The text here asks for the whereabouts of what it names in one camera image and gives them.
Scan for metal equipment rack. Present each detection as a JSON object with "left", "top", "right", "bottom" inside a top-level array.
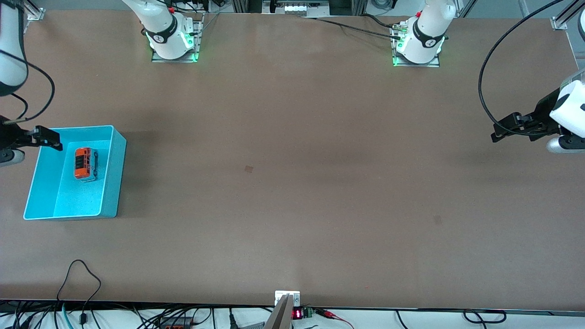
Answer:
[{"left": 231, "top": 0, "right": 366, "bottom": 16}]

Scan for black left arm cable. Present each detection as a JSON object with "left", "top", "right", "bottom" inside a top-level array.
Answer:
[{"left": 478, "top": 0, "right": 566, "bottom": 137}]

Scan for blue plastic box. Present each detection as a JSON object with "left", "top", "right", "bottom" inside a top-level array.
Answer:
[{"left": 23, "top": 125, "right": 128, "bottom": 221}]

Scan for white mount plate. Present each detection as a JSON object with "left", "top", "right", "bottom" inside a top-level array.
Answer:
[{"left": 275, "top": 291, "right": 301, "bottom": 307}]

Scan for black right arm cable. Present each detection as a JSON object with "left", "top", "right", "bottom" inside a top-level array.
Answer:
[{"left": 0, "top": 48, "right": 56, "bottom": 124}]

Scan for grey aluminium mount bar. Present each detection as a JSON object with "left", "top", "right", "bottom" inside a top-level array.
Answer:
[{"left": 263, "top": 294, "right": 293, "bottom": 329}]

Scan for aluminium frame corner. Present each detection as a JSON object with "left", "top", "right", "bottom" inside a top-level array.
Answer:
[
  {"left": 551, "top": 0, "right": 585, "bottom": 31},
  {"left": 23, "top": 0, "right": 45, "bottom": 21}
]

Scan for red clip lead wires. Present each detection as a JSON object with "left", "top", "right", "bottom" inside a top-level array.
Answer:
[{"left": 314, "top": 308, "right": 355, "bottom": 329}]

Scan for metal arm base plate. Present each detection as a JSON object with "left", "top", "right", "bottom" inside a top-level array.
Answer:
[
  {"left": 152, "top": 13, "right": 203, "bottom": 63},
  {"left": 392, "top": 25, "right": 441, "bottom": 68}
]

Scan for box with orange ports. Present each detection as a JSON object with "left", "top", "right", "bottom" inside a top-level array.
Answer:
[{"left": 159, "top": 317, "right": 193, "bottom": 329}]

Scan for coiled black cable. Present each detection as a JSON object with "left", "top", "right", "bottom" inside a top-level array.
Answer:
[{"left": 463, "top": 309, "right": 507, "bottom": 324}]

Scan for thin black looped cable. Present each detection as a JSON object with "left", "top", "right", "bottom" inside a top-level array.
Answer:
[{"left": 56, "top": 260, "right": 102, "bottom": 326}]

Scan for black cable to arm base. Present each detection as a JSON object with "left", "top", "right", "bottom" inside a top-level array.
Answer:
[{"left": 299, "top": 14, "right": 405, "bottom": 41}]

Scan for orange toy bus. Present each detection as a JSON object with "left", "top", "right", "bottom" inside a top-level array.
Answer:
[{"left": 73, "top": 147, "right": 100, "bottom": 182}]

